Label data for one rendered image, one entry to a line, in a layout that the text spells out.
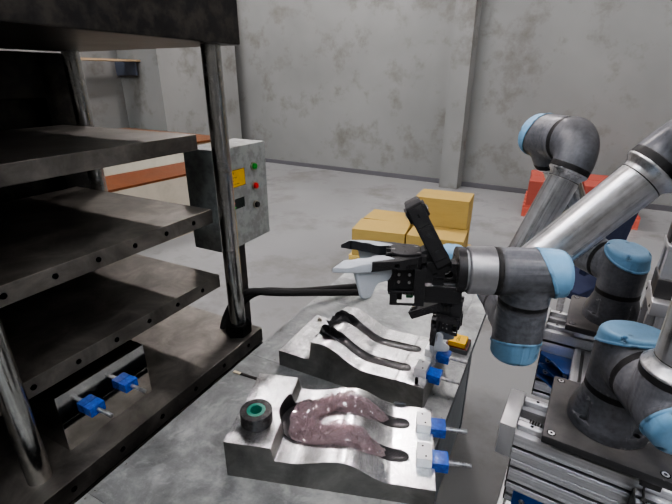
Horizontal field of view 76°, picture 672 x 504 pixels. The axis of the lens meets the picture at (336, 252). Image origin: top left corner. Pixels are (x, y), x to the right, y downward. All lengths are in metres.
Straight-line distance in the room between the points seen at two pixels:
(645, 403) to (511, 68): 6.74
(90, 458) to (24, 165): 0.76
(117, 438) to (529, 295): 1.14
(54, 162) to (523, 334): 1.08
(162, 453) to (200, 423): 0.13
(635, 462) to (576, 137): 0.71
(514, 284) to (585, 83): 6.66
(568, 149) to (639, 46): 6.10
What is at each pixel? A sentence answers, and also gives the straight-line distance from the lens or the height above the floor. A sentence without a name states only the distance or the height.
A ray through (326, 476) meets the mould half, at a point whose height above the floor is 0.85.
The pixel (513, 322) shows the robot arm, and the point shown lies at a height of 1.36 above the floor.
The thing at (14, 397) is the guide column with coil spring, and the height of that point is 1.05.
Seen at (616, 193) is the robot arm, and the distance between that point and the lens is 0.84.
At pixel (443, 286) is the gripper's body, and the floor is 1.41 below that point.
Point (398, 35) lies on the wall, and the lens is 7.98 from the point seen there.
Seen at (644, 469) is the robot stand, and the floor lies 1.04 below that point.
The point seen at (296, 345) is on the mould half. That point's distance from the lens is 1.51.
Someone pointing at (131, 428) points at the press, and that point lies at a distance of 1.44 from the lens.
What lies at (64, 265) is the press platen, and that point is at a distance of 1.25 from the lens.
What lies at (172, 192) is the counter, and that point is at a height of 0.53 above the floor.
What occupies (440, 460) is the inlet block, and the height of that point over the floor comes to 0.87.
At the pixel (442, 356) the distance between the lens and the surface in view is 1.42.
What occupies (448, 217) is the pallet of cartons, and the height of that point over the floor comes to 0.50.
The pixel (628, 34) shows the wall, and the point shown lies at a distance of 7.28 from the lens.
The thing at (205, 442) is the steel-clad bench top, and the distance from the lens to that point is 1.31.
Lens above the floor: 1.71
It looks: 22 degrees down
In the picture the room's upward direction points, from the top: straight up
